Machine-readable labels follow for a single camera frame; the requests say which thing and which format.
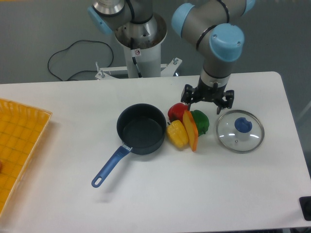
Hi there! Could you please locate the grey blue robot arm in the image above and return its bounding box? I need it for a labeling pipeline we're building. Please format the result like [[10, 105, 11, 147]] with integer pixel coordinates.
[[87, 0, 255, 110]]

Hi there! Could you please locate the yellow plastic basket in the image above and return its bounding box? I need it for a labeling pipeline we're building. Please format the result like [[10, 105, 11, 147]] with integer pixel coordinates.
[[0, 99, 52, 214]]

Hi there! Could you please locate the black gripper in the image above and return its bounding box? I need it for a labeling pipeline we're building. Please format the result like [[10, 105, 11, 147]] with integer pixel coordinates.
[[180, 79, 235, 115]]

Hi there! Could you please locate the dark saucepan with blue handle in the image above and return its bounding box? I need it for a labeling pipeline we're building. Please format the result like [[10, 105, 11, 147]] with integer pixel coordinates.
[[91, 103, 166, 188]]

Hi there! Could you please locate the black device at table edge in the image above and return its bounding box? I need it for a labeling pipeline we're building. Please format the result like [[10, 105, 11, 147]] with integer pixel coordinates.
[[299, 196, 311, 221]]

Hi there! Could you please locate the red toy bell pepper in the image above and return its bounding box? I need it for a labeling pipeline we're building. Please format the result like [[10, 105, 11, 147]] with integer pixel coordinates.
[[168, 102, 188, 122]]

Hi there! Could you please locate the yellow toy bell pepper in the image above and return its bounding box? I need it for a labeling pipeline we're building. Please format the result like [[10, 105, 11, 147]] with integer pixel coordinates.
[[166, 120, 189, 149]]

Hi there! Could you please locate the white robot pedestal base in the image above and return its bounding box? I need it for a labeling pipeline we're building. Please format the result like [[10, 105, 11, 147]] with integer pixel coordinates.
[[95, 13, 182, 80]]

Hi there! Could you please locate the green toy bell pepper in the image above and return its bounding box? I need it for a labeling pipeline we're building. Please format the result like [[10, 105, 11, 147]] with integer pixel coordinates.
[[191, 110, 209, 136]]

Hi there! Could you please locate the glass lid with blue knob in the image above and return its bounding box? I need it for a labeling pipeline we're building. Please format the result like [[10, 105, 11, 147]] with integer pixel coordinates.
[[216, 110, 265, 153]]

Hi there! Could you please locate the orange toy bread slice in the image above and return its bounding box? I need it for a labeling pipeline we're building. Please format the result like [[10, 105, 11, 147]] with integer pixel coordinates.
[[183, 110, 199, 151]]

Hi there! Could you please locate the black floor cable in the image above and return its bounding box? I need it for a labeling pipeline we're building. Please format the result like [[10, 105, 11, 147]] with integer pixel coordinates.
[[47, 39, 114, 82]]

